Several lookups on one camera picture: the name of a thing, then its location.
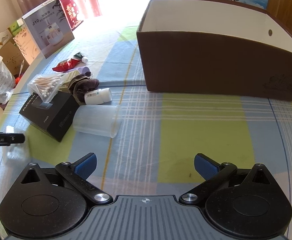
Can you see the red gift bag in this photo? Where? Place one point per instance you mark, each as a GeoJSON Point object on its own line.
{"type": "Point", "coordinates": [73, 13]}

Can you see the brown cardboard storage box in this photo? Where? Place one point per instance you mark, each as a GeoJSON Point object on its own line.
{"type": "Point", "coordinates": [215, 47]}

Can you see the red snack packet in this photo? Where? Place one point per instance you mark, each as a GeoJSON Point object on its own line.
{"type": "Point", "coordinates": [66, 65]}

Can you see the dark brown cloth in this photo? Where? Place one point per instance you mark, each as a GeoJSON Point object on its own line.
{"type": "Point", "coordinates": [82, 84]}

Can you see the white pill bottle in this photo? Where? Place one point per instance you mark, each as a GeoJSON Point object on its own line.
{"type": "Point", "coordinates": [98, 96]}

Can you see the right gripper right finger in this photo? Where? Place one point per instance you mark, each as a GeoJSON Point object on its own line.
{"type": "Point", "coordinates": [215, 175]}

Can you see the clear plastic bag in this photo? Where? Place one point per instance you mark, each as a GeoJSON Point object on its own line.
{"type": "Point", "coordinates": [7, 83]}

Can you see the brown cardboard boxes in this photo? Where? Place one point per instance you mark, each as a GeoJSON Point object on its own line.
{"type": "Point", "coordinates": [17, 50]}

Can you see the green tissue packs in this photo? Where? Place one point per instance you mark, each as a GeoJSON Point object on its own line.
{"type": "Point", "coordinates": [16, 27]}

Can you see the green Mentholatum tube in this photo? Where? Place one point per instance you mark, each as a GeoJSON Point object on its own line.
{"type": "Point", "coordinates": [80, 56]}

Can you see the white humidifier box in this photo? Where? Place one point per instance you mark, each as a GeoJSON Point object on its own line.
{"type": "Point", "coordinates": [48, 26]}

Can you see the clear plastic cup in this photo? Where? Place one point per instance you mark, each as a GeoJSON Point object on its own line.
{"type": "Point", "coordinates": [103, 120]}

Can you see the cotton swab bag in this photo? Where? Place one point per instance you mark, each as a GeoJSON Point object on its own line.
{"type": "Point", "coordinates": [46, 86]}

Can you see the clear blue-label plastic case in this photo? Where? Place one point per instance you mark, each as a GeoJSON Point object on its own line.
{"type": "Point", "coordinates": [17, 153]}

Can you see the black Flyco product box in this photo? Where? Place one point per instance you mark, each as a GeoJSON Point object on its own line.
{"type": "Point", "coordinates": [53, 118]}

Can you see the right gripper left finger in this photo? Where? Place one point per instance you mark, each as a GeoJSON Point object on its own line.
{"type": "Point", "coordinates": [77, 173]}

